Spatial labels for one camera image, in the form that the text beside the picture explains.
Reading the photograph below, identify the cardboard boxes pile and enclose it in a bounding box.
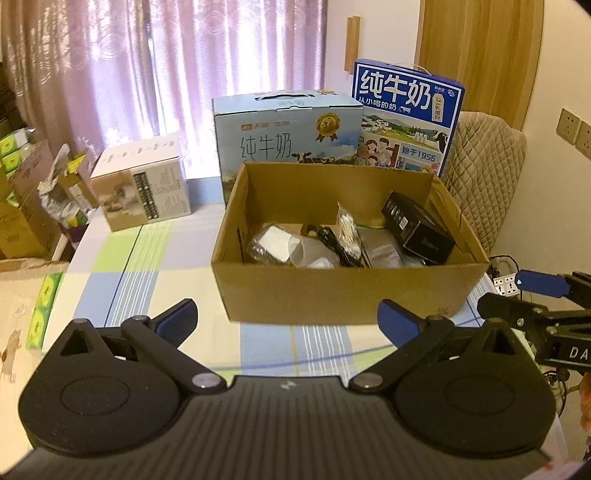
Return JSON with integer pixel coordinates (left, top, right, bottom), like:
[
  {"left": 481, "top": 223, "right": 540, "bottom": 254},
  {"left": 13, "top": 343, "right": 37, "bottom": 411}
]
[{"left": 1, "top": 128, "right": 98, "bottom": 259}]

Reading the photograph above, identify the dark blue milk carton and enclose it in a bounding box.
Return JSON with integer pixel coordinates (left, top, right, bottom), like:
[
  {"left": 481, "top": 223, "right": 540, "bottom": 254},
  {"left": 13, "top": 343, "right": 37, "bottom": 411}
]
[{"left": 352, "top": 59, "right": 465, "bottom": 176}]

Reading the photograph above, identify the light blue milk carton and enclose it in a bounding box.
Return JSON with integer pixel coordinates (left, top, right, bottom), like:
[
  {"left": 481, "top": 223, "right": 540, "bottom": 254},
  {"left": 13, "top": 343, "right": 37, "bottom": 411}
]
[{"left": 212, "top": 90, "right": 363, "bottom": 200}]

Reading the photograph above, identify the clear plastic bag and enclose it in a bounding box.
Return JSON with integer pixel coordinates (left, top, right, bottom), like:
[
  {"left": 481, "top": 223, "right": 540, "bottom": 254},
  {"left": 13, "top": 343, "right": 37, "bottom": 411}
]
[{"left": 360, "top": 228, "right": 426, "bottom": 269}]

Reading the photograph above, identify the black shaver box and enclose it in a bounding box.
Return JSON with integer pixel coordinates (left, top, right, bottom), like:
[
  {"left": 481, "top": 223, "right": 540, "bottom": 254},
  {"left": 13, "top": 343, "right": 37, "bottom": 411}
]
[{"left": 382, "top": 192, "right": 456, "bottom": 265}]

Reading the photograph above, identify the wall socket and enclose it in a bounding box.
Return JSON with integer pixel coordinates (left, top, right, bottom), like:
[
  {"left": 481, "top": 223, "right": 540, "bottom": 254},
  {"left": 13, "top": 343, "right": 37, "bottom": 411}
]
[{"left": 556, "top": 108, "right": 591, "bottom": 159}]

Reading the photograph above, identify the brown cardboard box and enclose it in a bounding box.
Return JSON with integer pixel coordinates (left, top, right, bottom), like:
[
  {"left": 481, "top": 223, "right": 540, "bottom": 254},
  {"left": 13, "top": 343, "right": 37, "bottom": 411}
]
[{"left": 211, "top": 162, "right": 489, "bottom": 325}]

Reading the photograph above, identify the white power strip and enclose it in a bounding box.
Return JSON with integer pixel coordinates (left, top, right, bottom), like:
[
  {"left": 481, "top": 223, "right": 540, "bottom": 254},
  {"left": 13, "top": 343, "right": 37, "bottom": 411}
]
[{"left": 493, "top": 273, "right": 521, "bottom": 297}]

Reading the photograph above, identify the quilted beige chair cover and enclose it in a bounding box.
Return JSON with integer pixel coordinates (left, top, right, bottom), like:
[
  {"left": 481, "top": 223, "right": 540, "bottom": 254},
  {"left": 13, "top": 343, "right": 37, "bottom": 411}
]
[{"left": 443, "top": 111, "right": 527, "bottom": 252}]

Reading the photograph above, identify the green tissue pack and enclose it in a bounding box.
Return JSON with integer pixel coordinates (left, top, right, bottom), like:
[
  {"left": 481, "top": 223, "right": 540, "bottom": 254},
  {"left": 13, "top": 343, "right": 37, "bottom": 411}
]
[{"left": 25, "top": 273, "right": 63, "bottom": 350}]

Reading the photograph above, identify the white beige product box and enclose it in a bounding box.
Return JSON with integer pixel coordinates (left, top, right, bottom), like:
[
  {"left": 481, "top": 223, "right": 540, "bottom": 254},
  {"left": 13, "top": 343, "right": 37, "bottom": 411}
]
[{"left": 90, "top": 134, "right": 191, "bottom": 232}]

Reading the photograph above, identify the wooden door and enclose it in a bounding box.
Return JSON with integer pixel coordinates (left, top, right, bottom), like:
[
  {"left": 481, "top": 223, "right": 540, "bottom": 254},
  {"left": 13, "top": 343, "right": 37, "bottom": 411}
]
[{"left": 415, "top": 0, "right": 544, "bottom": 130}]

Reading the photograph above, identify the clear cotton swab bag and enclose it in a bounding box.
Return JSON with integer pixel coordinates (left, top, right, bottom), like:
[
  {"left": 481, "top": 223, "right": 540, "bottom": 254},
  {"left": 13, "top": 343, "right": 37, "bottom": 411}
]
[{"left": 335, "top": 204, "right": 363, "bottom": 259}]

